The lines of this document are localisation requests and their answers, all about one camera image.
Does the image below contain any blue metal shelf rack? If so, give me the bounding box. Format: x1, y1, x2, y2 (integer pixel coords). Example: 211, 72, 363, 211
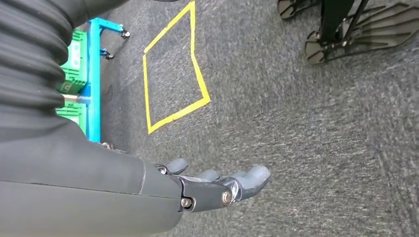
62, 17, 131, 151

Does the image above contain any green plastic crate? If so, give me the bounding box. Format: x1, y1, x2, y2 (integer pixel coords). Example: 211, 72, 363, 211
56, 29, 88, 95
55, 101, 88, 135

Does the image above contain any yellow floor tape square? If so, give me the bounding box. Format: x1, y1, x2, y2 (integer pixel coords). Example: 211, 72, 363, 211
142, 0, 211, 135

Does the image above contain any black robot right foot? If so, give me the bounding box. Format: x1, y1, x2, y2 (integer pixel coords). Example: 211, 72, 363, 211
303, 0, 419, 66

